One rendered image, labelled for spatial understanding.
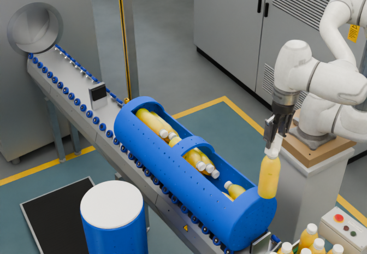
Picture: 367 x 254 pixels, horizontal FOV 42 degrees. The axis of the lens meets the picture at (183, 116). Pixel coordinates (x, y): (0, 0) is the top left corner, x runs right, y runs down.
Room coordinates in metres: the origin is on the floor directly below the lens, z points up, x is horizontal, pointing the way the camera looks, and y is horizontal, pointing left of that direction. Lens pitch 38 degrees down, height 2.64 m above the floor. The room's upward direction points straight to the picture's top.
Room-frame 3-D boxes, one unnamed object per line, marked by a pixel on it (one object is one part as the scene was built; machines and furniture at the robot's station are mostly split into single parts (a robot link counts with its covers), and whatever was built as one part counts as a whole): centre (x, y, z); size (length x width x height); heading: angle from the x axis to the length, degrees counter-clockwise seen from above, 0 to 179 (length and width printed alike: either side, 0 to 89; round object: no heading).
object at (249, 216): (1.59, -0.02, 1.09); 0.88 x 0.28 x 0.28; 38
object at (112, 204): (1.41, 0.32, 1.03); 0.28 x 0.28 x 0.01
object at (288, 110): (1.27, -0.34, 1.66); 0.08 x 0.07 x 0.09; 128
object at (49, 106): (2.78, 0.98, 0.31); 0.06 x 0.06 x 0.63; 38
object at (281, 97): (1.27, -0.34, 1.73); 0.09 x 0.09 x 0.06
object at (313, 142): (1.86, -0.65, 1.08); 0.22 x 0.18 x 0.06; 35
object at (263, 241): (1.21, -0.31, 0.99); 0.10 x 0.02 x 0.12; 128
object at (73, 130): (2.86, 0.87, 0.31); 0.06 x 0.06 x 0.63; 38
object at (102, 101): (2.26, 0.50, 1.00); 0.10 x 0.04 x 0.15; 128
